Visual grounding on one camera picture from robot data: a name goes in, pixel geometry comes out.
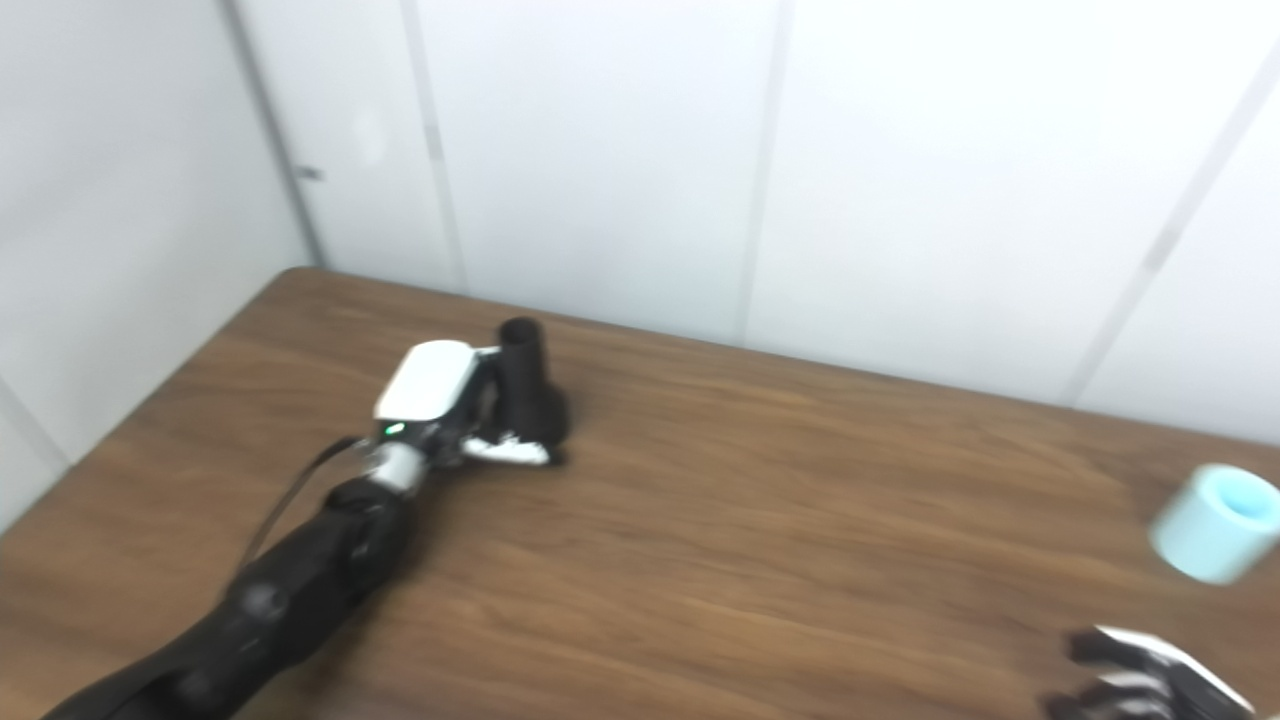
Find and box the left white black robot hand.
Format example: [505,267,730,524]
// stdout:
[373,340,561,468]

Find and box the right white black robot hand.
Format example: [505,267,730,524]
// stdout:
[1045,625,1256,720]

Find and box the black flared nozzle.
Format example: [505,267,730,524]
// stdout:
[497,317,571,463]

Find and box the light-blue hose cylinder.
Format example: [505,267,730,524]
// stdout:
[1149,464,1280,586]

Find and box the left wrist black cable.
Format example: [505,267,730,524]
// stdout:
[240,437,367,571]

